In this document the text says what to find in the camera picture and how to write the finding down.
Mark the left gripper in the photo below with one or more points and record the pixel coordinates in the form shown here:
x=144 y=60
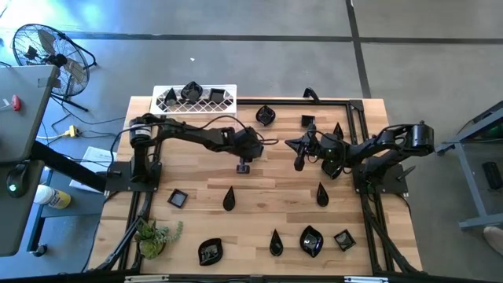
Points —
x=247 y=147

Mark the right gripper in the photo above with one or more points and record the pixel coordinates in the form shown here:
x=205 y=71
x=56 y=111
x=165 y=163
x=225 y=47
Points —
x=326 y=147

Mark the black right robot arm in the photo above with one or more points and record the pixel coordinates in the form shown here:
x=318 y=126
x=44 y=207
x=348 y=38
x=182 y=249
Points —
x=373 y=147

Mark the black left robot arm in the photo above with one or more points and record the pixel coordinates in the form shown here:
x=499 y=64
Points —
x=188 y=135

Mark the black base lever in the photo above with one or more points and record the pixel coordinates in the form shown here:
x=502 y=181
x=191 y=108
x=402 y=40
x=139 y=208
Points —
x=406 y=173

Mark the green succulent plant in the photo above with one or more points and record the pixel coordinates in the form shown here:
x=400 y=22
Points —
x=151 y=245

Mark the white paper sheet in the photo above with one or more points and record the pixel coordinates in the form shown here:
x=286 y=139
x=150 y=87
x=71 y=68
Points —
x=98 y=155

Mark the yellow power plug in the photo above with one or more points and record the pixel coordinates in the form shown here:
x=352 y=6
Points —
x=72 y=131

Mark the black diagonal beam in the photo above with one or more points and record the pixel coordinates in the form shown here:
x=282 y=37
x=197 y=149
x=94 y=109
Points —
x=70 y=167

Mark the blue grey desk base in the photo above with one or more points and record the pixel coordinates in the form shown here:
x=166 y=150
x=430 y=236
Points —
x=70 y=204

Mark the black flat device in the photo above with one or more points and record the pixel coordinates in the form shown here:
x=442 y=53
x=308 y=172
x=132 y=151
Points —
x=492 y=175

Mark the white bottle yellow label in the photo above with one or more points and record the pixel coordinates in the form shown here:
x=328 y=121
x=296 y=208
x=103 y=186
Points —
x=47 y=195

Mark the black floor fan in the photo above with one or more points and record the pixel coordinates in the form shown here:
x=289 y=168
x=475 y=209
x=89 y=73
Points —
x=59 y=61

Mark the person's foot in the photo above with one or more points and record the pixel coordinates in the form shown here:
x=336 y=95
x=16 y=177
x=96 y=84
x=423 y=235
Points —
x=495 y=239

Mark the grey desk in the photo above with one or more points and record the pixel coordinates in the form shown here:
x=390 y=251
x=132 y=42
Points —
x=23 y=118

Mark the black computer mouse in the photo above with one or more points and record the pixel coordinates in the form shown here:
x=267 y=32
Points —
x=17 y=177

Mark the black caster wheel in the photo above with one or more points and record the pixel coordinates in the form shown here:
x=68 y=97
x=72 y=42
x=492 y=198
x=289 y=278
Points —
x=39 y=250

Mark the small red object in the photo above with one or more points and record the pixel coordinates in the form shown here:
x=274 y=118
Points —
x=16 y=103

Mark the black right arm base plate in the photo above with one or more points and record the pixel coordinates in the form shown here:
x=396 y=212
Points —
x=393 y=188

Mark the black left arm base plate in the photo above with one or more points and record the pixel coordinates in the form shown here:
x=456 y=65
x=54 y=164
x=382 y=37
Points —
x=118 y=182

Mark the silver metal bracket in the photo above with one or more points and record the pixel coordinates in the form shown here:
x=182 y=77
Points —
x=147 y=278
x=365 y=279

